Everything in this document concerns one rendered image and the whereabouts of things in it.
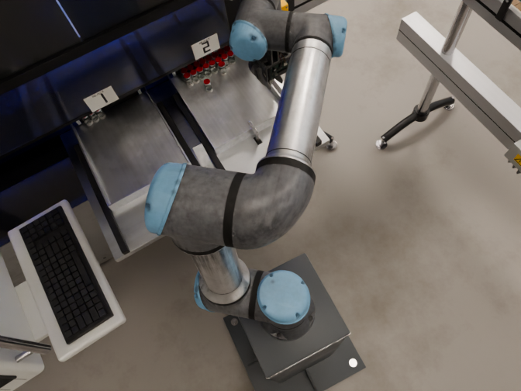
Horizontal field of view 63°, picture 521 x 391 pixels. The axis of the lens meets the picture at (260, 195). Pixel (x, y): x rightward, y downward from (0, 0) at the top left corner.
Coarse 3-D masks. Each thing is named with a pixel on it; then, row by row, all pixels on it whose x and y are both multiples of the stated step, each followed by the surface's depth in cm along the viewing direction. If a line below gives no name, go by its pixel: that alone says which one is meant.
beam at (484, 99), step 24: (408, 24) 186; (408, 48) 194; (432, 48) 179; (456, 48) 178; (432, 72) 187; (456, 72) 174; (480, 72) 172; (456, 96) 181; (480, 96) 169; (504, 96) 166; (480, 120) 175; (504, 120) 164; (504, 144) 170
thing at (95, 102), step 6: (102, 90) 120; (108, 90) 121; (90, 96) 120; (96, 96) 121; (108, 96) 123; (114, 96) 124; (90, 102) 121; (96, 102) 123; (102, 102) 124; (108, 102) 125; (90, 108) 123; (96, 108) 124
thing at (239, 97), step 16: (240, 64) 141; (176, 80) 141; (224, 80) 139; (240, 80) 139; (256, 80) 138; (192, 96) 138; (208, 96) 137; (224, 96) 136; (240, 96) 136; (256, 96) 135; (272, 96) 135; (192, 112) 131; (208, 112) 134; (224, 112) 134; (240, 112) 133; (256, 112) 133; (272, 112) 132; (208, 128) 132; (224, 128) 131; (240, 128) 131; (256, 128) 128; (224, 144) 126
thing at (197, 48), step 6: (210, 36) 125; (216, 36) 126; (198, 42) 125; (204, 42) 126; (210, 42) 127; (216, 42) 128; (192, 48) 125; (198, 48) 126; (210, 48) 129; (216, 48) 130; (198, 54) 128; (204, 54) 130
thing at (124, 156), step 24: (144, 96) 139; (120, 120) 136; (144, 120) 135; (96, 144) 133; (120, 144) 132; (144, 144) 132; (168, 144) 131; (96, 168) 129; (120, 168) 129; (144, 168) 128; (120, 192) 125; (144, 192) 124
